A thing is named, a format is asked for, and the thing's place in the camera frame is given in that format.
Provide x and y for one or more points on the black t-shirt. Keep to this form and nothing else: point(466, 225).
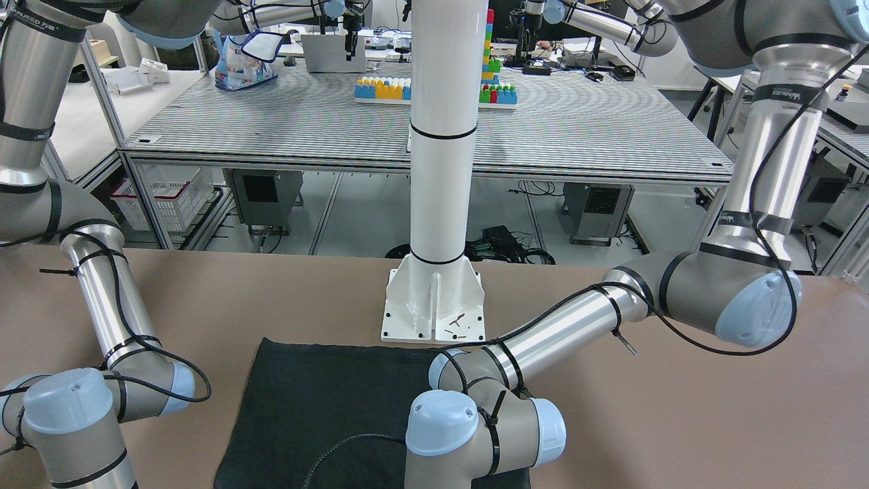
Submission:
point(324, 417)

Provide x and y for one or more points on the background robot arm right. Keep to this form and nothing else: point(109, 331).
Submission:
point(597, 24)

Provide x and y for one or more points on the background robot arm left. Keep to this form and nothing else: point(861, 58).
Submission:
point(235, 17)

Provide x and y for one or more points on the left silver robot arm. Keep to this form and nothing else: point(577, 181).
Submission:
point(476, 420)

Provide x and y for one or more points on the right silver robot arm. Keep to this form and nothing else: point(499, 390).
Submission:
point(73, 419)

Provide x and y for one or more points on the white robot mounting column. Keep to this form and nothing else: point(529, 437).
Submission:
point(435, 294)

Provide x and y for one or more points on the colourful toy block stack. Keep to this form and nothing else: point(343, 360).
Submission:
point(492, 92)

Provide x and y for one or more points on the striped aluminium workbench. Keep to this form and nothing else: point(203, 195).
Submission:
point(356, 159)

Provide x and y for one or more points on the white box on workbench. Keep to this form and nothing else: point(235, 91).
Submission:
point(331, 54)

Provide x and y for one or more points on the white plastic basket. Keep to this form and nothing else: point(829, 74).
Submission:
point(179, 192)

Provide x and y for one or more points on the blue white plastic bag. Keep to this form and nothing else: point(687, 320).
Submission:
point(245, 61)

